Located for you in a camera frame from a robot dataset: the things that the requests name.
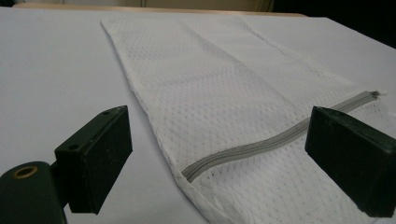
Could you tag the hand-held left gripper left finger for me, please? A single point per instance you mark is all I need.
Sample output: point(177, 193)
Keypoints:
point(93, 161)

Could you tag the white mesh laundry bag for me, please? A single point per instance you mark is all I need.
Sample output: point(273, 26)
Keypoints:
point(224, 102)

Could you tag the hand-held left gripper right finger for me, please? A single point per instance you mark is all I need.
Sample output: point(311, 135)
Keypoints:
point(351, 155)

